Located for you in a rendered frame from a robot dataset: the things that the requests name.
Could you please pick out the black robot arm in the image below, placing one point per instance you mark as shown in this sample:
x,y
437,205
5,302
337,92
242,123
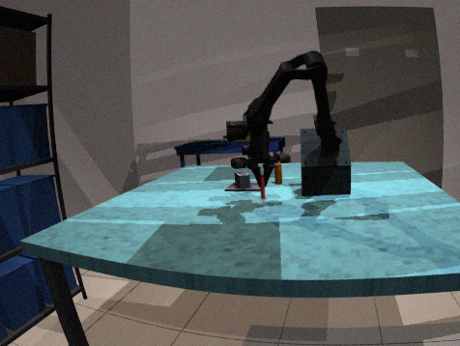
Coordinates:
x,y
259,111

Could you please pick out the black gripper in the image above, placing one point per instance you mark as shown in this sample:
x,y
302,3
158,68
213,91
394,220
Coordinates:
x,y
260,154

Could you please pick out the red peg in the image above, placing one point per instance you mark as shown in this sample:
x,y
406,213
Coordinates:
x,y
263,193

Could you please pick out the orange cylinder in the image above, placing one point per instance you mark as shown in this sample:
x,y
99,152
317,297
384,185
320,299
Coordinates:
x,y
277,174

